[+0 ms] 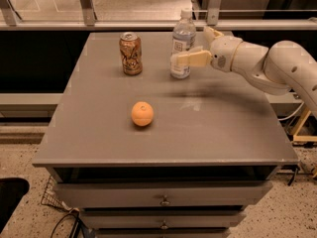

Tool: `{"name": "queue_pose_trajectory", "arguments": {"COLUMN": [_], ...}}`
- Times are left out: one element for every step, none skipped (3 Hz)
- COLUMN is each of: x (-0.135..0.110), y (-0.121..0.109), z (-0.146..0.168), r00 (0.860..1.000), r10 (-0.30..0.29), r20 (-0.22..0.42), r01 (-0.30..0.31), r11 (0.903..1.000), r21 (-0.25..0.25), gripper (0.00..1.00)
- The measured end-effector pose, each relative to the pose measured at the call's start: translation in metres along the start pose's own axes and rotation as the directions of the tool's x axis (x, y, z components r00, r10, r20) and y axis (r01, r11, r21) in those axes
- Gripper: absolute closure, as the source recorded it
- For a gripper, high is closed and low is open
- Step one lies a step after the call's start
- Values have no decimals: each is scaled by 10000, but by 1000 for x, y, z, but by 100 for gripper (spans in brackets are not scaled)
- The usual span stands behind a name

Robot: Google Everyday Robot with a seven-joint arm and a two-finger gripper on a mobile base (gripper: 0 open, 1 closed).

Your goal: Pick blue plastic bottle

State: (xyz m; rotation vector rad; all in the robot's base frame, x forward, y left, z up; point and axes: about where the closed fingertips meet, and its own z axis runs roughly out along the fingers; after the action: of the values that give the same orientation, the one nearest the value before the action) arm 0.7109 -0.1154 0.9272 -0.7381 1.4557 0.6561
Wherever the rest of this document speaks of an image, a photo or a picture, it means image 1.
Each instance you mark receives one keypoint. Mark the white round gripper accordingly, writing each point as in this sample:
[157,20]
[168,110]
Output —
[225,53]

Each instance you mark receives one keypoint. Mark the clear blue-labelled plastic bottle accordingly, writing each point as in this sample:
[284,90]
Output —
[183,39]

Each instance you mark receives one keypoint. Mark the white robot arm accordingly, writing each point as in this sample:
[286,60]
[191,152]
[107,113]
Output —
[276,70]

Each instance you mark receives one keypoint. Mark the brown soda can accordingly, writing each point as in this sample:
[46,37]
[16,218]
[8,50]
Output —
[131,53]

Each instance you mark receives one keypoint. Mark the orange fruit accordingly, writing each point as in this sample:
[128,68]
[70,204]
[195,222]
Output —
[142,114]

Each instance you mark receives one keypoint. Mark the grey drawer cabinet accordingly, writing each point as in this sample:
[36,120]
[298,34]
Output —
[209,127]

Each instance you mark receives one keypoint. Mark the middle grey drawer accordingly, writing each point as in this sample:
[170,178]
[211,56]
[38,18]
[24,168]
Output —
[162,219]

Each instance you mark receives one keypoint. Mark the grey drawer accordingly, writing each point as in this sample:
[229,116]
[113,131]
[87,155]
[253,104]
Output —
[169,233]
[161,194]
[162,219]

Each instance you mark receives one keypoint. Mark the top grey drawer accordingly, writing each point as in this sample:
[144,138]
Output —
[161,194]

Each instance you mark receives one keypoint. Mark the metal window railing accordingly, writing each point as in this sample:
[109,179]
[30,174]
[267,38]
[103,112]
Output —
[106,15]

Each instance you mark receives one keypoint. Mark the bottom grey drawer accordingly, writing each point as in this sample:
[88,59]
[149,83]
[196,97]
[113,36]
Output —
[169,233]

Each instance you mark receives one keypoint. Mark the black chair seat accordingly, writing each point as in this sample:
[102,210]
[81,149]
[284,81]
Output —
[11,192]

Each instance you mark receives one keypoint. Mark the wire mesh basket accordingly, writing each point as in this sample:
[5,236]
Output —
[49,197]

